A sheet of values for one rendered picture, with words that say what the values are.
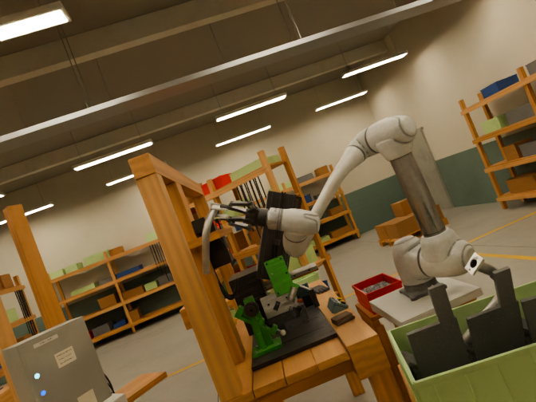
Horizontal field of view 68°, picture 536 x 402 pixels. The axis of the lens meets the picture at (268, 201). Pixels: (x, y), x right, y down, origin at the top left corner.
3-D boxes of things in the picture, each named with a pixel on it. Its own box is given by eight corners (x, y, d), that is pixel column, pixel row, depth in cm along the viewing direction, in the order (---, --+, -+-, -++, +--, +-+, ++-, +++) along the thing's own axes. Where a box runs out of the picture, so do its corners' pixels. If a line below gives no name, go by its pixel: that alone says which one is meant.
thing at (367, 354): (327, 297, 312) (320, 278, 312) (392, 368, 162) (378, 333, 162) (310, 303, 311) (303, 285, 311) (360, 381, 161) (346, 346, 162)
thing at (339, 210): (361, 237, 1102) (331, 162, 1110) (256, 281, 1053) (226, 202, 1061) (355, 237, 1155) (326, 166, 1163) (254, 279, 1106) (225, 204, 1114)
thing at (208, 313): (249, 310, 309) (204, 195, 312) (242, 395, 160) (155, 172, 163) (238, 314, 308) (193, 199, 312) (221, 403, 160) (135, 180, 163)
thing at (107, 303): (191, 309, 1024) (159, 228, 1032) (66, 361, 974) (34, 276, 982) (191, 305, 1078) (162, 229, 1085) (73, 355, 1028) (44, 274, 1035)
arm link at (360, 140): (339, 146, 187) (359, 137, 176) (358, 125, 196) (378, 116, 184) (355, 167, 190) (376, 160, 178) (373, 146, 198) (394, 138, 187)
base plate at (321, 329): (307, 293, 291) (306, 289, 291) (338, 336, 182) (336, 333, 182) (254, 314, 290) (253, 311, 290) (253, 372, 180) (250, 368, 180)
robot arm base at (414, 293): (428, 277, 208) (424, 268, 208) (448, 287, 186) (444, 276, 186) (396, 290, 207) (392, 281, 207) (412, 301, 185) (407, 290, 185)
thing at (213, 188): (328, 326, 479) (255, 143, 487) (212, 340, 628) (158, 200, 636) (348, 307, 521) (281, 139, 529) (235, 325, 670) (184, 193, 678)
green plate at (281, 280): (295, 290, 231) (282, 257, 237) (296, 288, 223) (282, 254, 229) (277, 297, 230) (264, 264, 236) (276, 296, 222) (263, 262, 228)
